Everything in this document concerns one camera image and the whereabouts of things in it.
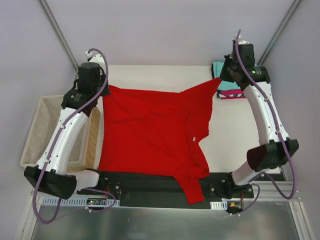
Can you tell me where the pink t shirt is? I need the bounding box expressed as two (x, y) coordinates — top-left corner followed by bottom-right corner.
(216, 89), (245, 100)

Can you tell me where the red t shirt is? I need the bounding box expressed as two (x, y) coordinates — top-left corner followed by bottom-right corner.
(98, 78), (221, 205)

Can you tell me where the wicker basket with cloth liner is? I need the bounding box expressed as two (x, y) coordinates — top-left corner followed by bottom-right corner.
(20, 95), (102, 173)

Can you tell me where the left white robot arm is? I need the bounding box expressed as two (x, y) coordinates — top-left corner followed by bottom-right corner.
(23, 61), (110, 200)

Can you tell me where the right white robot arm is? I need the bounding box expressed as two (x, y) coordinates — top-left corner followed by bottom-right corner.
(216, 40), (299, 199)

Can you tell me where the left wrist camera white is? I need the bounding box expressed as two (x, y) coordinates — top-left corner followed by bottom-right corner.
(85, 51), (106, 68)

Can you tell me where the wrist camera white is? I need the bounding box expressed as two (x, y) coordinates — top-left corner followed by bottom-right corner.
(234, 34), (250, 45)
(85, 51), (106, 68)

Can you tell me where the left aluminium frame post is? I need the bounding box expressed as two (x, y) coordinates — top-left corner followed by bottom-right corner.
(37, 0), (79, 73)

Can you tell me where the aluminium frame post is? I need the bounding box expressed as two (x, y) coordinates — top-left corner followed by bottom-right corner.
(37, 0), (79, 73)
(257, 0), (303, 65)

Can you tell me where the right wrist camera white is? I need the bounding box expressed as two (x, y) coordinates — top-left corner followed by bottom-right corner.
(234, 34), (250, 45)

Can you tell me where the right aluminium frame post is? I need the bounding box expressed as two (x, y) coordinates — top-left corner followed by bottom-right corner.
(257, 0), (303, 65)

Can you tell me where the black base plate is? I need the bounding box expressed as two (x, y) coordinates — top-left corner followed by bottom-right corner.
(76, 169), (255, 208)

